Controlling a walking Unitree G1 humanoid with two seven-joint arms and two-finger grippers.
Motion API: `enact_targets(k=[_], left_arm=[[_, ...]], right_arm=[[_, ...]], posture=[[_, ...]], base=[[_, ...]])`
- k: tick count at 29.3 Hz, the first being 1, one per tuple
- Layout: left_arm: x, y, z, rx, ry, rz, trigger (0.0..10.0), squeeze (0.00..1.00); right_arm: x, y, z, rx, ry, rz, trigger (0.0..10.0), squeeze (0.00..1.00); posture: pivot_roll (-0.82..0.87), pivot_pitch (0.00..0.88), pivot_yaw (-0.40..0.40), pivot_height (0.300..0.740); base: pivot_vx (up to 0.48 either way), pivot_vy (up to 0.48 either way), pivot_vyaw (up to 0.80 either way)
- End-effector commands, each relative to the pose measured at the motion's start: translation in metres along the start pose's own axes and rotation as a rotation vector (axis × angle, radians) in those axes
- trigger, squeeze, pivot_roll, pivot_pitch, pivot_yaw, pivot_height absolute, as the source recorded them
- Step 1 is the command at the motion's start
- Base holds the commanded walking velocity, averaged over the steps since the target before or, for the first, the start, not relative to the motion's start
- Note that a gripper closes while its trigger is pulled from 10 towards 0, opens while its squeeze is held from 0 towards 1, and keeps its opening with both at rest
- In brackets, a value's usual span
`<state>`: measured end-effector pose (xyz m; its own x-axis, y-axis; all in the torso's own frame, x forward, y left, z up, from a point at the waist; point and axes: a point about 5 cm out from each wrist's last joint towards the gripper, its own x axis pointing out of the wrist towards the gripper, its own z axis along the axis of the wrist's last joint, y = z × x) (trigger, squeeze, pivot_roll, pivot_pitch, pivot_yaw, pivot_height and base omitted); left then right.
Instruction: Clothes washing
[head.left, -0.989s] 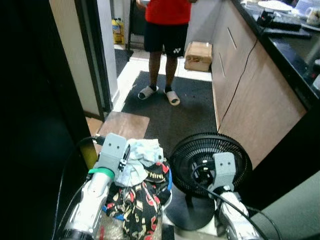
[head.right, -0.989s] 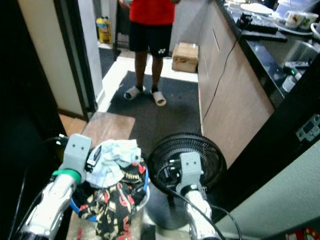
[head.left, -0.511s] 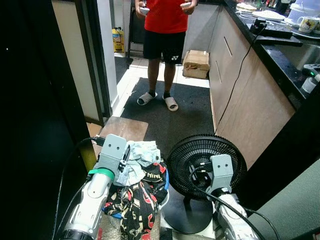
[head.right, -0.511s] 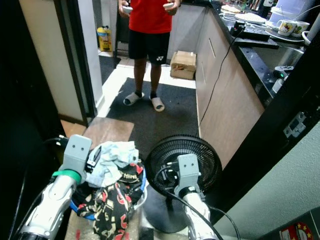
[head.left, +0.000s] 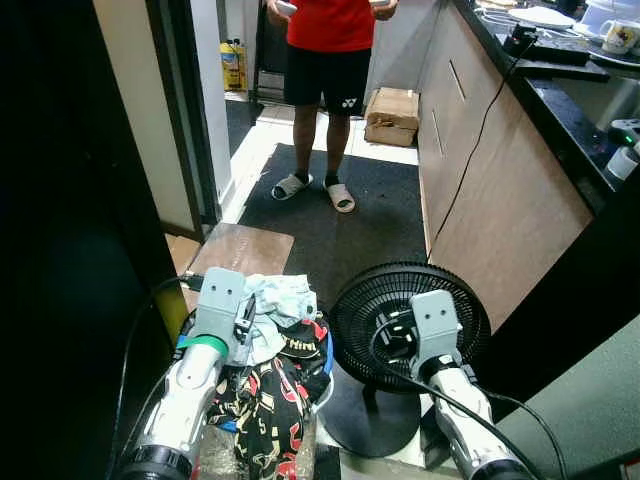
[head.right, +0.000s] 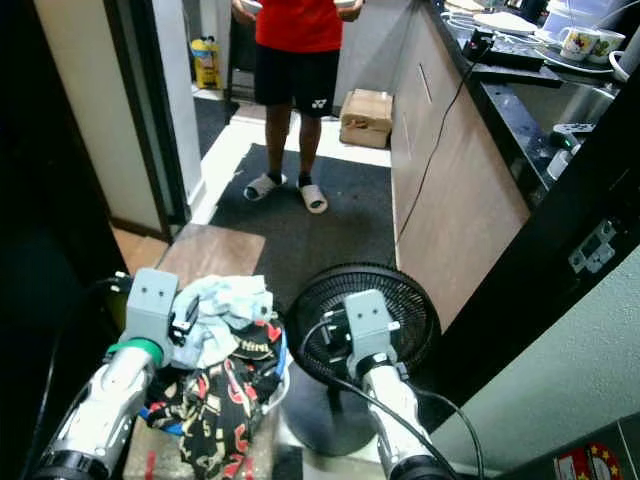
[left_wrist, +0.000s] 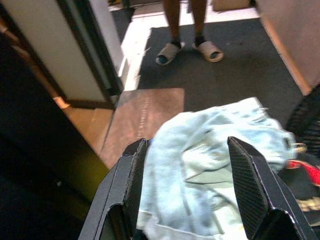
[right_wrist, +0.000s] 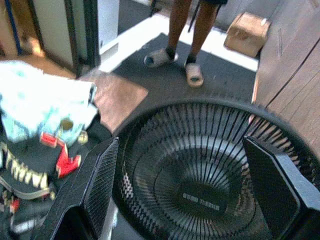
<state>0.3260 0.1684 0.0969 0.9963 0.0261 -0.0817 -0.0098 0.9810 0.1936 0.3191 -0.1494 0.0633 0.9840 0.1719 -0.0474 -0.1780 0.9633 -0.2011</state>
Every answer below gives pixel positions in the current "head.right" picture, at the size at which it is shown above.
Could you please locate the light blue cloth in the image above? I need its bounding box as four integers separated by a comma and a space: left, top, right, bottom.
170, 275, 272, 368

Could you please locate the brown floor mat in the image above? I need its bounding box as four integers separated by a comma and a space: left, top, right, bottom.
154, 223, 267, 291

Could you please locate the white laundry basket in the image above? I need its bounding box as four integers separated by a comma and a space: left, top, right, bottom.
260, 328, 293, 411

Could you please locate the black floor fan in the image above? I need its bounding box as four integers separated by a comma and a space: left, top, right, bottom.
282, 262, 442, 459

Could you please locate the black patterned garment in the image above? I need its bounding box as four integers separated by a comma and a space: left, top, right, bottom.
144, 318, 287, 480

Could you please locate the dark grey floor mat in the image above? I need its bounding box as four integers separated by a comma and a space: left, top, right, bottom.
209, 143, 402, 303

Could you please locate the brown wooden cabinet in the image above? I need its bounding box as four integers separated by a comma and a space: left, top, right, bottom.
389, 4, 532, 333

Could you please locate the brown cardboard box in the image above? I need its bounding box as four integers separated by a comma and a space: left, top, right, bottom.
338, 88, 395, 151

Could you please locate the yellow bottle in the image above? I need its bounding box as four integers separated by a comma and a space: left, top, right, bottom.
190, 36, 222, 91

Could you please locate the metal door hinge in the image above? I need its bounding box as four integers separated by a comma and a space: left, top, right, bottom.
567, 217, 620, 276

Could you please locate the small white cup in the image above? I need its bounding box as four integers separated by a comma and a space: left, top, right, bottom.
544, 148, 574, 182

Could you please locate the red sticker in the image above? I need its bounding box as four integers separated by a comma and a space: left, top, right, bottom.
554, 441, 624, 480

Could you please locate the person in red shirt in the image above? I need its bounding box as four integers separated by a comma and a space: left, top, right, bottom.
230, 0, 365, 216

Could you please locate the black device with green light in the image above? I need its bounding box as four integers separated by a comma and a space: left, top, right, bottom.
549, 121, 597, 152

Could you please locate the black countertop device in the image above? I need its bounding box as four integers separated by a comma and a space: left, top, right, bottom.
459, 28, 548, 73

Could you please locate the white plate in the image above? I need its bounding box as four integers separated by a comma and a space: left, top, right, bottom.
472, 11, 537, 37

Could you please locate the white printed mug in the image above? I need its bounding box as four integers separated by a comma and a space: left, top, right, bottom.
596, 30, 628, 64
559, 27, 601, 62

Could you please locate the white pot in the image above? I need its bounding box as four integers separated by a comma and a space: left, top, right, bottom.
540, 0, 613, 35

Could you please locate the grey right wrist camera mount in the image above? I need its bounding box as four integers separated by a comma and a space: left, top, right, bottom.
344, 289, 398, 362

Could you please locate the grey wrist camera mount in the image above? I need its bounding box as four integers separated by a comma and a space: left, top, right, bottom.
344, 289, 398, 362
124, 267, 182, 347

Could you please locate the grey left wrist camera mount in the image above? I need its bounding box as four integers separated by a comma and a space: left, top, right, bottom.
124, 267, 182, 347

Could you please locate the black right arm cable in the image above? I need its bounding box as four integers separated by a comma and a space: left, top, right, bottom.
298, 316, 487, 480

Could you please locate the dark door frame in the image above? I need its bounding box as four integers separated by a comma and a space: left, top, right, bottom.
104, 0, 193, 239

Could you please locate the thin black hanging cable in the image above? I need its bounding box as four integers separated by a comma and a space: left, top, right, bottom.
396, 45, 481, 244

